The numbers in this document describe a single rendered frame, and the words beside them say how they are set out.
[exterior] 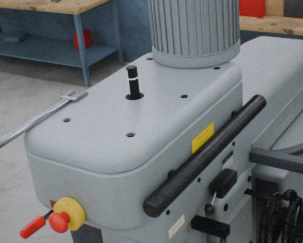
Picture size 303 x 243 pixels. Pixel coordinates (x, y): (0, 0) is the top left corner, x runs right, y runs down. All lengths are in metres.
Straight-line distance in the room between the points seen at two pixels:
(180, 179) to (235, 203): 0.38
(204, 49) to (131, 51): 5.46
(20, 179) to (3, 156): 0.48
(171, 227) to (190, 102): 0.24
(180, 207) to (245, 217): 0.36
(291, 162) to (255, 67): 0.32
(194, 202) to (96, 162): 0.30
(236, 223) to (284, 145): 0.30
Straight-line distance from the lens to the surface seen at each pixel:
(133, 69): 1.04
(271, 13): 5.03
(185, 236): 1.18
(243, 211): 1.38
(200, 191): 1.13
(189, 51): 1.17
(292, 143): 1.55
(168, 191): 0.93
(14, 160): 4.91
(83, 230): 3.47
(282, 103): 1.52
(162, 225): 1.03
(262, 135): 1.42
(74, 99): 1.08
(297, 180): 1.59
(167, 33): 1.17
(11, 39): 7.38
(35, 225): 1.07
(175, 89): 1.08
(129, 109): 1.02
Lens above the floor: 2.32
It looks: 27 degrees down
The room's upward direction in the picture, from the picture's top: 6 degrees counter-clockwise
